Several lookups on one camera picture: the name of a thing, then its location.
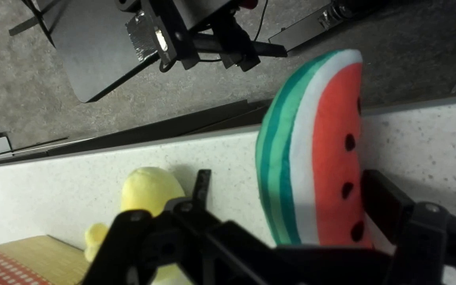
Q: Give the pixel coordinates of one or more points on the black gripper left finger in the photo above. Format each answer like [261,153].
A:
[201,191]

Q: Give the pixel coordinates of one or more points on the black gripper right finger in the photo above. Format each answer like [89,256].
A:
[388,204]

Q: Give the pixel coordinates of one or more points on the plush watermelon slice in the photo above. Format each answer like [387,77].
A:
[312,159]

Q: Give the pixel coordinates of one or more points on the yellow plush banana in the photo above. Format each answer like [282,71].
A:
[149,191]

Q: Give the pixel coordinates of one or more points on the black perforated workbench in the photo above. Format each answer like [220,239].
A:
[95,49]

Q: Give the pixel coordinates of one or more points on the orange checkered cardboard box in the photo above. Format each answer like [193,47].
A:
[22,262]

